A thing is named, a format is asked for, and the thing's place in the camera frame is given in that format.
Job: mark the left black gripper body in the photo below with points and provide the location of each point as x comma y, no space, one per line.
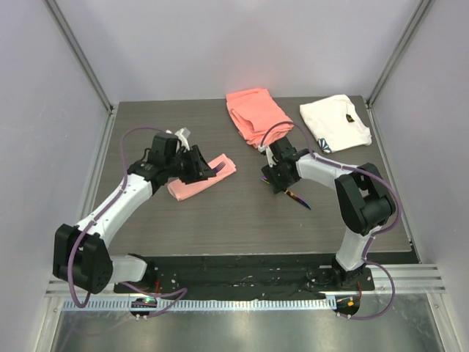
189,169

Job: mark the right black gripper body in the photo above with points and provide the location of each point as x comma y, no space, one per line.
277,178

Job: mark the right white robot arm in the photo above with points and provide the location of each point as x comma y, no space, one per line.
366,201

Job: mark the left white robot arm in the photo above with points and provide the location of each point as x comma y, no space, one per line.
80,252

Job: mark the folded coral cloth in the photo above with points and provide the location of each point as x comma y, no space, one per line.
258,118

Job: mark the folded white shirt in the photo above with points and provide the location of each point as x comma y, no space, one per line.
335,124

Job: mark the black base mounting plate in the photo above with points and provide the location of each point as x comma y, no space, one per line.
154,264

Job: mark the white slotted cable duct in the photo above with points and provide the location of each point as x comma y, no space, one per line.
140,304

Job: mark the left aluminium frame post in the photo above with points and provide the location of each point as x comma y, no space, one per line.
67,31

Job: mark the aluminium frame post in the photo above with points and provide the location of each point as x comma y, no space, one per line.
417,18
67,31

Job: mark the right aluminium frame post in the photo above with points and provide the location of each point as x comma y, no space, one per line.
417,18

